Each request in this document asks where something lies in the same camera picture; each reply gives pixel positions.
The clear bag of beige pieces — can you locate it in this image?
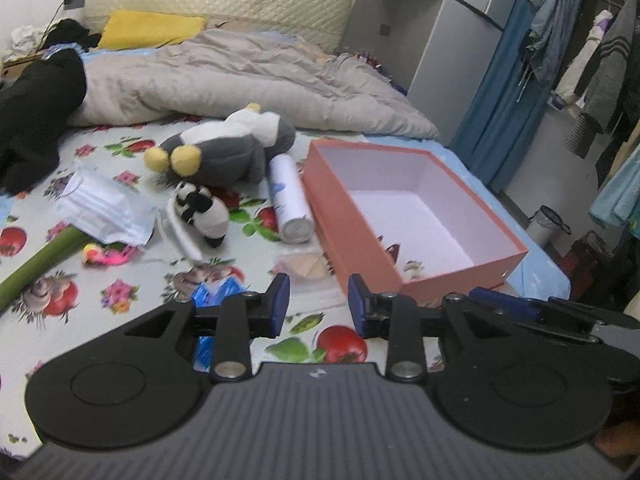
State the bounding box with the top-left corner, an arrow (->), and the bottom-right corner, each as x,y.
277,252 -> 346,306

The large black garment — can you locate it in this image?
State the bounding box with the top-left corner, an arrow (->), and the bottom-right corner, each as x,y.
0,50 -> 88,196

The hanging grey striped sweater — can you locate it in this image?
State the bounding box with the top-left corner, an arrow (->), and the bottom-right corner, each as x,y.
567,0 -> 640,158

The orange cardboard box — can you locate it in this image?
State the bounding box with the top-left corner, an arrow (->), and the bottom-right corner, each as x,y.
303,139 -> 529,306

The dark red bag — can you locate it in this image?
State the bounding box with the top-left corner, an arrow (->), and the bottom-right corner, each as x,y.
567,232 -> 621,301

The hanging teal garment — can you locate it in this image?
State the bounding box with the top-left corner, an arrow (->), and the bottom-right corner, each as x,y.
587,145 -> 640,231

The grey wardrobe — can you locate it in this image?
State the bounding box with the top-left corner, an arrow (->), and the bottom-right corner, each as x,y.
345,0 -> 531,106

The white trash bin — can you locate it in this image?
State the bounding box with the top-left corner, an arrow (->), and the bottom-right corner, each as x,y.
525,205 -> 571,248

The brown cardboard box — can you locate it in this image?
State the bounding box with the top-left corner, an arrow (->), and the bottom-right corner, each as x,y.
0,50 -> 47,82

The white spray can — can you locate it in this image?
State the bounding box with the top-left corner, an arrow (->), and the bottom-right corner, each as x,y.
267,154 -> 316,243

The hanging white purple garment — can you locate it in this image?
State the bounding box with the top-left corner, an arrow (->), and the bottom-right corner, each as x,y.
552,10 -> 613,106

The grey quilt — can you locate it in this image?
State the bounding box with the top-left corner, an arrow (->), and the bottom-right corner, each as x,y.
67,27 -> 441,141

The blue curtain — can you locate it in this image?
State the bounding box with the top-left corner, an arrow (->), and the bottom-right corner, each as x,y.
450,0 -> 591,191

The small black garment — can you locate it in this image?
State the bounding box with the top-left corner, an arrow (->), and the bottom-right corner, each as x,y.
49,18 -> 102,49

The green massage brush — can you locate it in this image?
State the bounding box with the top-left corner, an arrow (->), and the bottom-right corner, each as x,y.
0,225 -> 83,311

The white slender plastic item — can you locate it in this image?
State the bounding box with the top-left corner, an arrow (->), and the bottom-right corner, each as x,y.
157,205 -> 206,263

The blue face mask pack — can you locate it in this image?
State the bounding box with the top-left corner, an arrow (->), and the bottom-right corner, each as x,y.
52,167 -> 157,247

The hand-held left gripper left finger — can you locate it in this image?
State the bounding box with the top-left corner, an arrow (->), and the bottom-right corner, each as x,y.
122,273 -> 292,382

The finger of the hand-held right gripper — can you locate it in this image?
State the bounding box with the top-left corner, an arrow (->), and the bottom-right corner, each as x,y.
470,286 -> 640,346

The pink feather toy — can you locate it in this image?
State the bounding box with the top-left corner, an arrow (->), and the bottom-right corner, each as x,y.
82,242 -> 138,267

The hanging denim jacket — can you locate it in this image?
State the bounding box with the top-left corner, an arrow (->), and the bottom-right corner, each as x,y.
517,0 -> 591,101

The yellow pillow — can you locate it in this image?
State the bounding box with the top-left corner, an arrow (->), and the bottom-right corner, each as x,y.
97,10 -> 208,51

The small brown trinket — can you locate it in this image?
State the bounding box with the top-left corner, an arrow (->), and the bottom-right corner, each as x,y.
377,236 -> 402,263

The fruit print bed sheet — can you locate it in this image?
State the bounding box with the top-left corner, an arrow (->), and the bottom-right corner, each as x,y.
0,122 -> 501,391

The blue tissue packet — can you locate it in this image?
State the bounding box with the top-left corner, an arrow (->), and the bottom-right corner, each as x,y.
192,277 -> 251,371

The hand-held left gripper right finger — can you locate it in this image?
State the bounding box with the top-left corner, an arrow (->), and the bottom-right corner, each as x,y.
348,274 -> 513,383

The grey penguin plush toy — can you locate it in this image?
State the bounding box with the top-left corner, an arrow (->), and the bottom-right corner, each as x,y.
144,103 -> 297,188

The panda plush toy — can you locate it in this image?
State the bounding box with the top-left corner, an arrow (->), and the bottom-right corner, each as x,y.
172,181 -> 231,248

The white crumpled cloth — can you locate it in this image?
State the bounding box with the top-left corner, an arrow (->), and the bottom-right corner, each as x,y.
9,24 -> 49,57

